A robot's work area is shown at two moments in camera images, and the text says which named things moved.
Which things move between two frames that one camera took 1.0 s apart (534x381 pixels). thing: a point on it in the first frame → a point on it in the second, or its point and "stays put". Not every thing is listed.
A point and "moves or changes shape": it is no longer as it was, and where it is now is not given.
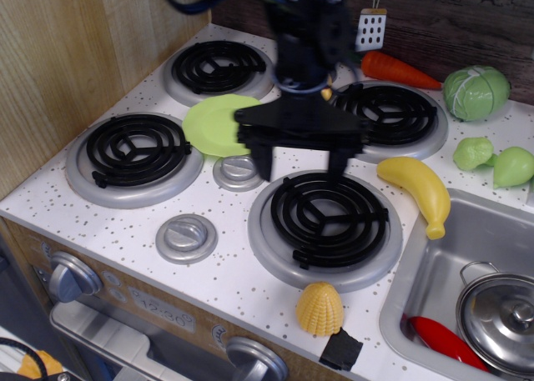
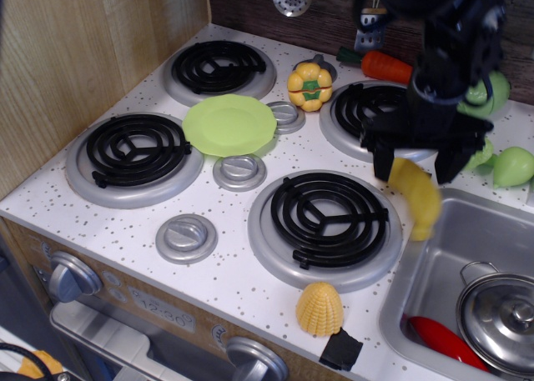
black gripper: x=300 y=121 → x=431 y=122
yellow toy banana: x=415 y=177 moves or changes shape
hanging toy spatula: x=370 y=29 stays put
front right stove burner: x=325 y=235 stays put
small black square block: x=341 y=350 stays put
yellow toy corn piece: x=319 y=309 stays put
